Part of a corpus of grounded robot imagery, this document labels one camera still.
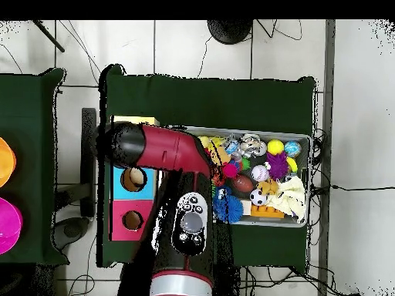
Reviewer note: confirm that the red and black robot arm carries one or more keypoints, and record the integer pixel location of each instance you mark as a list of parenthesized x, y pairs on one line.
[(166, 148)]

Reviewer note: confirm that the wooden box with three holes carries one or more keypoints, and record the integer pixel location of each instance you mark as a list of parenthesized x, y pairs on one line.
[(146, 192)]

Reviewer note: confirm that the shallow metal mesh bin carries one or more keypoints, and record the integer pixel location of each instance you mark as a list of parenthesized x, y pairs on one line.
[(290, 137)]

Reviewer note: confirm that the blue spiky toy with eyes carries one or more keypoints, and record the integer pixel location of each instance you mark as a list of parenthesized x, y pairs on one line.
[(231, 209)]

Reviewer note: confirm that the white baseball with red stitching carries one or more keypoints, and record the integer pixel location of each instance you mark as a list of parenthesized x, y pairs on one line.
[(260, 172)]

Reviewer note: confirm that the dark green table cloth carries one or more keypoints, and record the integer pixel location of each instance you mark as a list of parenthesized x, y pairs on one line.
[(27, 123), (231, 101)]

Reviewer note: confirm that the yellow foam ball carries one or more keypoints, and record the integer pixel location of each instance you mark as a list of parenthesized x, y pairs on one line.
[(275, 147)]

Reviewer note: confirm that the purple spiky rubber ball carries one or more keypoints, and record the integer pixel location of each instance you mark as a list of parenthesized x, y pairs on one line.
[(277, 165)]

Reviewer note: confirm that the light blue patterned ball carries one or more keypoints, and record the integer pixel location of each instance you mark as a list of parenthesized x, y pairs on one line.
[(292, 149)]

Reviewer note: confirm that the cream waffle cloth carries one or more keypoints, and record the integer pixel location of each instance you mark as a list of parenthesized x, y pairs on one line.
[(290, 194)]

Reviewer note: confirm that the black round stand base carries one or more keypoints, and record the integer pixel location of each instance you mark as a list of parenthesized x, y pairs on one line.
[(230, 30)]

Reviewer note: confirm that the orange plastic dish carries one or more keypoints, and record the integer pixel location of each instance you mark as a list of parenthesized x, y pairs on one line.
[(6, 162)]

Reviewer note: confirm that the black slanted rod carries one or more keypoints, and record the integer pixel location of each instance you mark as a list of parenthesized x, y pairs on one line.
[(49, 36)]

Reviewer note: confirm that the pink plastic bowl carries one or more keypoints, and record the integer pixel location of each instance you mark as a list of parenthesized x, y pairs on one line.
[(9, 225)]

